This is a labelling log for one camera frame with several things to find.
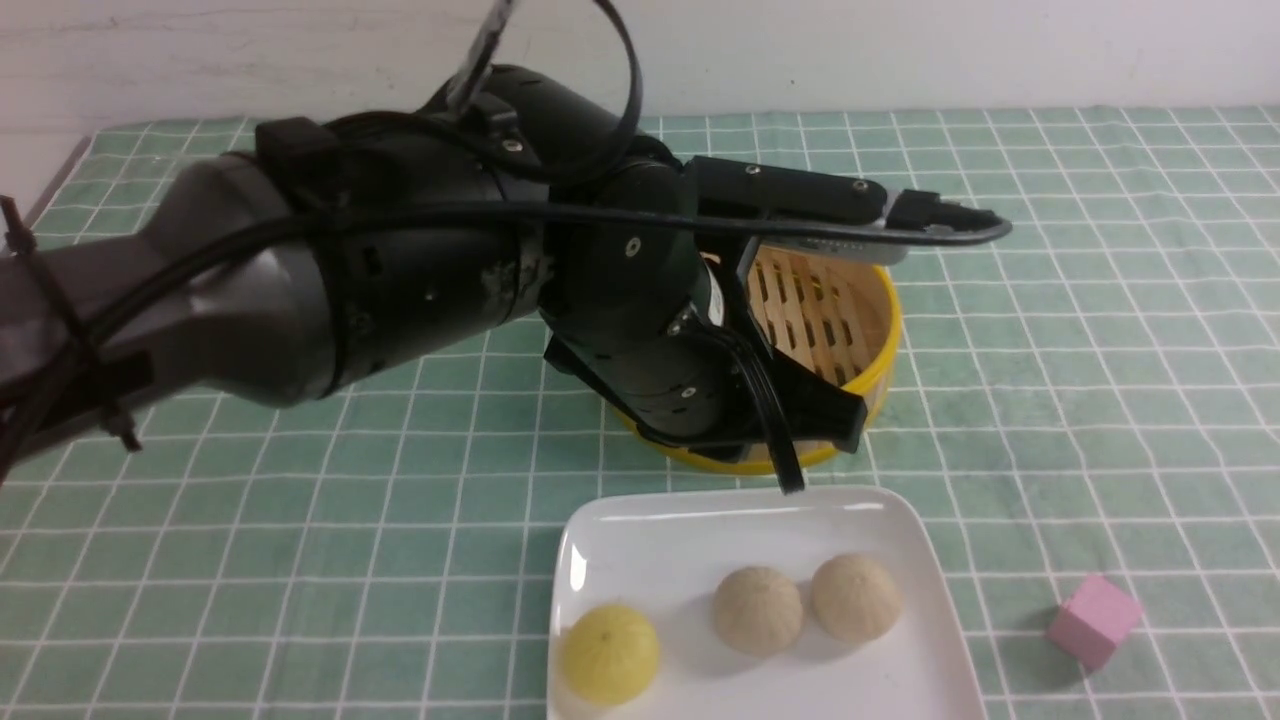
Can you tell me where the yellow steamed bun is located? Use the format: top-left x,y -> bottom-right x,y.
559,603 -> 662,707

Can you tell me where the white square plate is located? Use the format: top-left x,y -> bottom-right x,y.
547,486 -> 986,719

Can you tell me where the black cable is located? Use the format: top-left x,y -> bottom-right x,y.
0,0 -> 1012,401

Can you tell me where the pink cube block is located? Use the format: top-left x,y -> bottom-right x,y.
1044,574 -> 1143,673

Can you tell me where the beige steamed bun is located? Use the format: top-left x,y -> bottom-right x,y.
712,566 -> 806,659
810,553 -> 905,646

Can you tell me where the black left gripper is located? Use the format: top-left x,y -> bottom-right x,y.
541,158 -> 868,495

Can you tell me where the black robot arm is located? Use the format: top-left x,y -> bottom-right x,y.
3,65 -> 869,492

